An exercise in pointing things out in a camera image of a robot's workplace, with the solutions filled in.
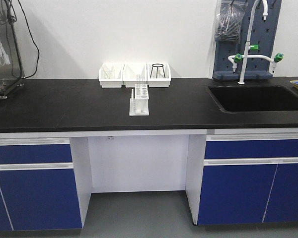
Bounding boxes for clear glass test tube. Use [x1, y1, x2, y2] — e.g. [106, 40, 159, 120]
[137, 74, 142, 87]

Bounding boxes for white test tube rack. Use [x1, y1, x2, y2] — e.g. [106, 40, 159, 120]
[129, 83, 149, 116]

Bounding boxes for blue-grey pegboard drying rack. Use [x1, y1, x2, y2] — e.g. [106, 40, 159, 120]
[213, 0, 282, 80]

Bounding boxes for right white storage bin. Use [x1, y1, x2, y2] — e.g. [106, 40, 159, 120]
[147, 63, 171, 87]

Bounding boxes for white storage bin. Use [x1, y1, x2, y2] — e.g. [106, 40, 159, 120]
[147, 63, 171, 87]
[123, 63, 147, 88]
[99, 63, 124, 88]

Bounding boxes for glass flask under tripod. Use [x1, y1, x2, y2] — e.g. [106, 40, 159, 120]
[155, 67, 165, 78]

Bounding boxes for middle white storage bin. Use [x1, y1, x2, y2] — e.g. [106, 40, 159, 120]
[123, 63, 147, 88]

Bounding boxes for black metal tripod stand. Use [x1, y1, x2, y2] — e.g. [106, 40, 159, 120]
[150, 63, 165, 79]

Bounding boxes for left white storage bin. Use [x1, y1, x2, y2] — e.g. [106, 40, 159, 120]
[99, 63, 124, 88]

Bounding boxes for glass beaker with green stirrer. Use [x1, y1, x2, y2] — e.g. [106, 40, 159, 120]
[102, 66, 115, 79]

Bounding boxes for black lab sink basin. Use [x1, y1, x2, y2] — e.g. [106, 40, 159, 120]
[209, 86, 298, 113]

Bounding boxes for white lab faucet green knobs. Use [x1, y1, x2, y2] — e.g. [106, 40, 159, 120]
[228, 0, 284, 85]

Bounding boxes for blue right cabinet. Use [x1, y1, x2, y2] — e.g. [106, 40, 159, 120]
[195, 136, 298, 225]

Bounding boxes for blue cabinet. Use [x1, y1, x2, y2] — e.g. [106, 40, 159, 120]
[0, 139, 83, 231]
[195, 136, 298, 225]

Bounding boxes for clear plastic bag of pegs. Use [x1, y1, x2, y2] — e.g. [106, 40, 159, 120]
[214, 0, 248, 43]

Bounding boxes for blue left cabinet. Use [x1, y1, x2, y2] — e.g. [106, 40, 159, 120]
[0, 139, 83, 231]

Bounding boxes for clear acrylic enclosure box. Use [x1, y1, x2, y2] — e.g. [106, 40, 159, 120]
[0, 0, 24, 100]

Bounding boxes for black power cable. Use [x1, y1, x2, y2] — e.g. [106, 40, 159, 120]
[16, 0, 40, 79]

